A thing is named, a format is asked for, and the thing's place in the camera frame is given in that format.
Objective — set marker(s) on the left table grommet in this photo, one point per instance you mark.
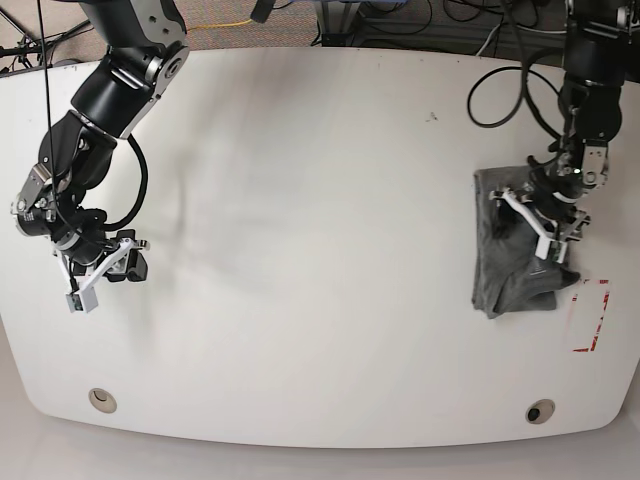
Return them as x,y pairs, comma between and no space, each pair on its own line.
102,401

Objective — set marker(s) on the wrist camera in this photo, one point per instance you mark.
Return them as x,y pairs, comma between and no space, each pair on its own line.
82,300
552,250

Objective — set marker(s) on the table grommet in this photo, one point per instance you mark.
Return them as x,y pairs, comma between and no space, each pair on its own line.
540,411
102,401

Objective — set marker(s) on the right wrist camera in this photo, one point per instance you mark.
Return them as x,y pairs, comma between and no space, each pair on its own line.
82,300

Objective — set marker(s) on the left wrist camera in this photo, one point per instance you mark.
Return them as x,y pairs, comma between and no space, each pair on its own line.
552,250

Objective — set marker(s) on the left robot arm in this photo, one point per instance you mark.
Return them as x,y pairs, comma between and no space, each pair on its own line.
600,39

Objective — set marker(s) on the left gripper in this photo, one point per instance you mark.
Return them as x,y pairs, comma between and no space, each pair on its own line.
547,199

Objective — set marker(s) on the right table grommet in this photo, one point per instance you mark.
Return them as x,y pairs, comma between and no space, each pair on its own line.
540,411

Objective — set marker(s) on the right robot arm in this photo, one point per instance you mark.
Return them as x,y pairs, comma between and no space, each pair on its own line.
146,48

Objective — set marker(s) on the grey T-shirt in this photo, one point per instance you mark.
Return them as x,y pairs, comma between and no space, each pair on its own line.
508,277

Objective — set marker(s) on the red tape rectangle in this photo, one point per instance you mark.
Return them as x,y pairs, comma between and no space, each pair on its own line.
588,308

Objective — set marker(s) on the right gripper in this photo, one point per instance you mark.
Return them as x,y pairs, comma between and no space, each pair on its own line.
83,250

